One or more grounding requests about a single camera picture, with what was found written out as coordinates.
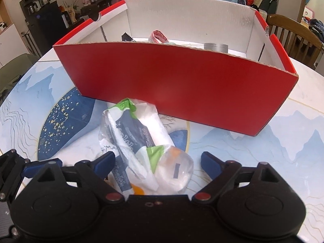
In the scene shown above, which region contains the red cardboard box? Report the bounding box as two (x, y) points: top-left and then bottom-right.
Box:
(53, 0), (299, 136)

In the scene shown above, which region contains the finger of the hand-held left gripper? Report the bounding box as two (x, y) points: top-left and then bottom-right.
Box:
(0, 150), (25, 178)
(21, 158), (63, 178)

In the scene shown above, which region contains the black water dispenser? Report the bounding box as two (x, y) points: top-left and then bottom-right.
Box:
(20, 0), (60, 59)

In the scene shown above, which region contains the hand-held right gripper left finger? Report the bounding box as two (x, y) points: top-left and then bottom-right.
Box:
(30, 151), (125, 202)

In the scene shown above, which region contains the bed with clothes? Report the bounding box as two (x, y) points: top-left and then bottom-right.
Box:
(301, 15), (324, 41)

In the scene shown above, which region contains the small pink packet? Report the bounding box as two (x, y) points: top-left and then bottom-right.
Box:
(148, 30), (169, 44)

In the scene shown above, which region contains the silver metal tin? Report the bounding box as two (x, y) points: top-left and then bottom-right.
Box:
(204, 43), (228, 53)

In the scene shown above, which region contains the white cabinet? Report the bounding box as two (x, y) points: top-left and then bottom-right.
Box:
(0, 23), (23, 66)

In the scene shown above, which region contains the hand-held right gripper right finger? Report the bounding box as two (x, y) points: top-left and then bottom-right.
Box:
(192, 152), (289, 202)

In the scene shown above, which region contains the wooden chair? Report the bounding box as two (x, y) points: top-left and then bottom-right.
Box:
(266, 14), (323, 67)

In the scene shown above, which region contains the dark television cabinet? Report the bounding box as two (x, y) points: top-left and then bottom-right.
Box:
(58, 0), (142, 28)

